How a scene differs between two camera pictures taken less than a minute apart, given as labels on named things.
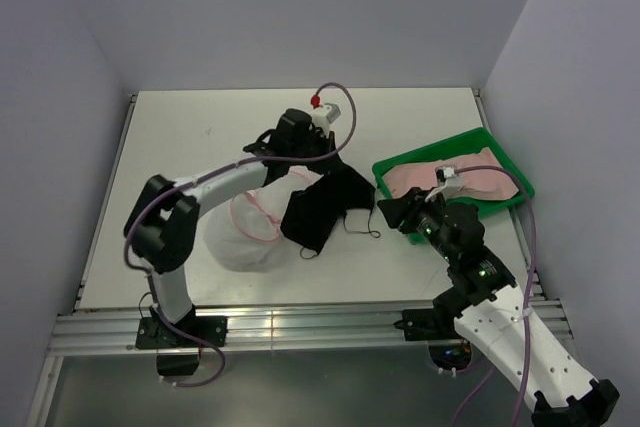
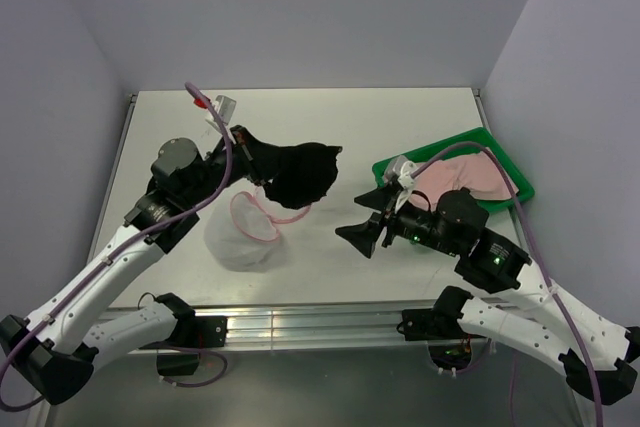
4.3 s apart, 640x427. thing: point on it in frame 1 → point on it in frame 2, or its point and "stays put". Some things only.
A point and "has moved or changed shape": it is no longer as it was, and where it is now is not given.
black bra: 311,213 has moved or changed shape
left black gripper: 326,140 → 257,158
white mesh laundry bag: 244,233 stays put
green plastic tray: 466,144 stays put
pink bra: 474,185 stays put
